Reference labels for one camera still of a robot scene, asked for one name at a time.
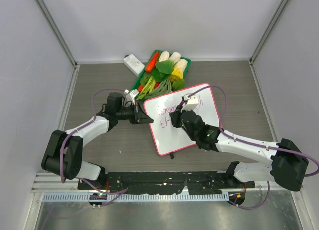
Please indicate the green toy long beans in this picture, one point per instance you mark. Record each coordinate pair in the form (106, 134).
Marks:
(163, 88)

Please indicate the orange toy carrot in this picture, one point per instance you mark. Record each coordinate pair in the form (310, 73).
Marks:
(151, 62)

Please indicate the light green toy celery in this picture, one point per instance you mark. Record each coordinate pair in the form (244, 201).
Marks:
(146, 85)

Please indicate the pink framed whiteboard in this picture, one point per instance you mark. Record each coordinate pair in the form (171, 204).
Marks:
(168, 139)

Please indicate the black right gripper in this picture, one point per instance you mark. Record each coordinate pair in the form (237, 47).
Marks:
(176, 115)

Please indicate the white slotted cable duct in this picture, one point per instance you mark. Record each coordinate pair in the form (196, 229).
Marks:
(91, 197)

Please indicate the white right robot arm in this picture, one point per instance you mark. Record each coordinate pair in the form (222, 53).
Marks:
(280, 162)

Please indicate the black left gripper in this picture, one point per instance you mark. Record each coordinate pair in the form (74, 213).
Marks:
(139, 117)

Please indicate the white rectangular bottle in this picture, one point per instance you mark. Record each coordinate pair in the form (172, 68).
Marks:
(133, 64)

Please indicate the white toy cabbage middle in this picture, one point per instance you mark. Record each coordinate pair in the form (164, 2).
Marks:
(175, 57)

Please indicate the green plastic vegetable tray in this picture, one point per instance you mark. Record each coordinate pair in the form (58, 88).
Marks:
(161, 71)

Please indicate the white toy cabbage left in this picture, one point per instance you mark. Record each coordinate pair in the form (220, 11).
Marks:
(165, 55)

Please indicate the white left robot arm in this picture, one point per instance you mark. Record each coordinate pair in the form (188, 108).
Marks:
(63, 155)

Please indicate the white yellow toy cabbage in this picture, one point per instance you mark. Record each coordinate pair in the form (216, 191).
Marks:
(178, 70)

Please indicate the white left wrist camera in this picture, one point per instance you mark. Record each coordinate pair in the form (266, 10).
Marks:
(131, 95)

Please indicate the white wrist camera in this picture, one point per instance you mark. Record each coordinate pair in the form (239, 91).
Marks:
(190, 102)
(131, 95)

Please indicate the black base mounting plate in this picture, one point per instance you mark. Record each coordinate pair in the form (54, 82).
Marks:
(169, 183)

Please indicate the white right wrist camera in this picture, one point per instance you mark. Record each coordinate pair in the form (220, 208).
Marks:
(190, 102)

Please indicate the round green toy leaf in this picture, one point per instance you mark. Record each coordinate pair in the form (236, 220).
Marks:
(178, 84)

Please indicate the aluminium frame rail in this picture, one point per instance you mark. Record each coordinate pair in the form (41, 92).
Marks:
(48, 182)

